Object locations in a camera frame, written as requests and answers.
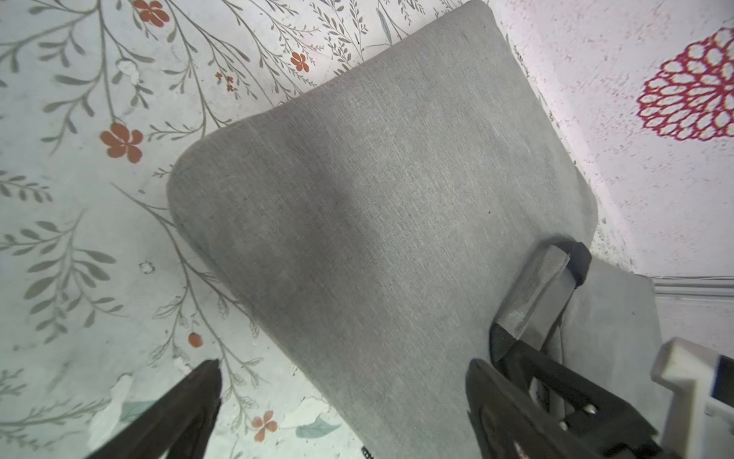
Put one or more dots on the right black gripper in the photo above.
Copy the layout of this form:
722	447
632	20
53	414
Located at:
600	422

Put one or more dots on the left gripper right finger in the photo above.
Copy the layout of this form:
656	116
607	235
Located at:
508	424

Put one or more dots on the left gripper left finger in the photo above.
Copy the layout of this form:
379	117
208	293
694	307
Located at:
178	425

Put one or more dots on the grey laptop bag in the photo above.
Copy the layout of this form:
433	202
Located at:
377	227

